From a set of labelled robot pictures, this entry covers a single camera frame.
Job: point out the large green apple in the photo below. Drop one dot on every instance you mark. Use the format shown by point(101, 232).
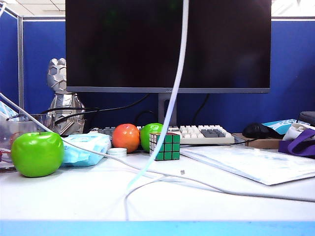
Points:
point(37, 155)

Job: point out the brown cardboard box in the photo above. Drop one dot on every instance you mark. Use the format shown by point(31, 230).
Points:
point(261, 143)

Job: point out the purple cloth bag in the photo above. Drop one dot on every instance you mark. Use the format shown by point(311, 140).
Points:
point(300, 145)

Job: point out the grey monitor stand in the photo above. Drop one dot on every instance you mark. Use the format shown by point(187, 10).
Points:
point(161, 108)

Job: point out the teal white printed bag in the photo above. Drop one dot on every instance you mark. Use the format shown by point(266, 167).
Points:
point(283, 124)

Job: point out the black computer monitor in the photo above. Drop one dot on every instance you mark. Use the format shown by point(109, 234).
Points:
point(123, 49)

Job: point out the silver angular figurine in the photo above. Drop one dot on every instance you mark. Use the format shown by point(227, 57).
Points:
point(57, 76)

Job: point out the orange red round fruit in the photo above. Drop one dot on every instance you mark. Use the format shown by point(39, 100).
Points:
point(125, 137)

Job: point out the light blue tissue pack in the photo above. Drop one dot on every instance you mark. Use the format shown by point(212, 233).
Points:
point(78, 158)

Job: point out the black computer mouse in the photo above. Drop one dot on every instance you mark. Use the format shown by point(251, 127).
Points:
point(256, 130)

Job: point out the blue white plastic packet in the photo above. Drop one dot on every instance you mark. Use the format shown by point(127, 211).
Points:
point(6, 110)

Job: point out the clear plastic document folder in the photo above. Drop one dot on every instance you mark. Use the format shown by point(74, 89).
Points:
point(270, 164)

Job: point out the dark grey pouch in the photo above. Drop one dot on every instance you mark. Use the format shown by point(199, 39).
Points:
point(308, 118)

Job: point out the Rubik's cube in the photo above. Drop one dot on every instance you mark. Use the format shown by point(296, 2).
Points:
point(169, 147)

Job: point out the grey metal partition post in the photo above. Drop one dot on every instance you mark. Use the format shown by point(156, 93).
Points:
point(21, 61)

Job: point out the white rolled item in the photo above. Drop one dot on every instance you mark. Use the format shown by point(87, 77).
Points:
point(294, 130)

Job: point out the small green apple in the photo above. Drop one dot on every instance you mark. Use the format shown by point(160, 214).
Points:
point(150, 129)

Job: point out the white grey keyboard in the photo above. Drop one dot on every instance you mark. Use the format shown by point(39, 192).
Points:
point(194, 134)

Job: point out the small white blue tape roll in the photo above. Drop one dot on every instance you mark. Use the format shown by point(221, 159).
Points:
point(116, 153)

